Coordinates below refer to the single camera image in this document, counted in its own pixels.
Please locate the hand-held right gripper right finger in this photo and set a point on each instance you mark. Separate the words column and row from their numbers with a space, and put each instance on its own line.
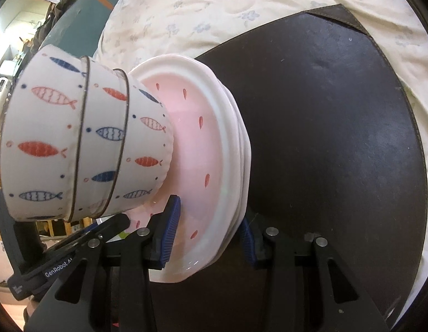
column 250, row 245

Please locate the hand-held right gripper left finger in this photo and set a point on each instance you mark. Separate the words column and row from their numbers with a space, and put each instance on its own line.
column 169, row 235

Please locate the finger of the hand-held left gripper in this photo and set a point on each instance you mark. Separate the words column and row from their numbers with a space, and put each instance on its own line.
column 96, row 231

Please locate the white fish-print bowl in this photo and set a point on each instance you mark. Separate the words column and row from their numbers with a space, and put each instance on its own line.
column 103, row 117
column 148, row 138
column 41, row 117

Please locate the yellow rack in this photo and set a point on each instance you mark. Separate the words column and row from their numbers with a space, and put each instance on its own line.
column 53, row 229

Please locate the dark leather mat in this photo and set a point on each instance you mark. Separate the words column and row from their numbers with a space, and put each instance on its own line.
column 321, row 128

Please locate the white water heater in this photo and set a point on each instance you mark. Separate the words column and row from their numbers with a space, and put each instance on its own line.
column 2, row 90

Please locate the pile of dark clothes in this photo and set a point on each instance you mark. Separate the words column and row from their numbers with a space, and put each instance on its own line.
column 56, row 13

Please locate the teal padded bed rail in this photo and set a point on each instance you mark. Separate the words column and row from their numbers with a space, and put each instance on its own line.
column 86, row 17

